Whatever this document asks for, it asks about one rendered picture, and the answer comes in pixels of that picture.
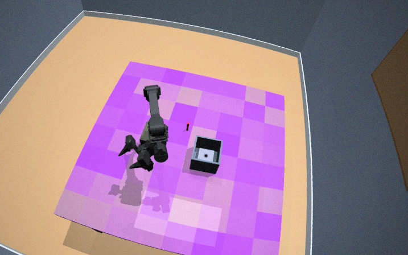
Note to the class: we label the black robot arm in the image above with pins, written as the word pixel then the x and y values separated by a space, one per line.
pixel 156 129

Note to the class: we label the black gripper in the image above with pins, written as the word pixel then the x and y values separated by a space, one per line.
pixel 130 144

